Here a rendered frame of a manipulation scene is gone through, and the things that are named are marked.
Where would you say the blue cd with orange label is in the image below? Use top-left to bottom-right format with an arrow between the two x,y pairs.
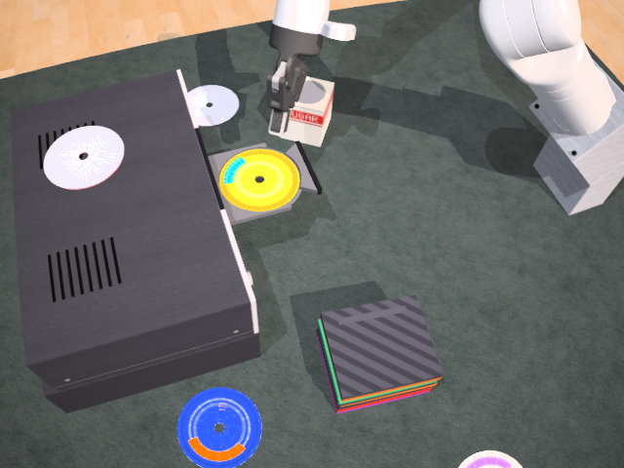
177,388 -> 261,468

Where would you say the white disc with centre hole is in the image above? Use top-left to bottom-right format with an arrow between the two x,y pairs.
44,126 -> 124,189
188,85 -> 239,127
458,450 -> 523,468

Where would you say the yellow-labelled cd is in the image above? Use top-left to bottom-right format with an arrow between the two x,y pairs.
219,149 -> 299,212

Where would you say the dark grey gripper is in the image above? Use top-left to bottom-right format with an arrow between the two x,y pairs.
266,22 -> 324,137

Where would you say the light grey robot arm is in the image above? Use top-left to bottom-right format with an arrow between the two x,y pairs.
273,0 -> 616,136

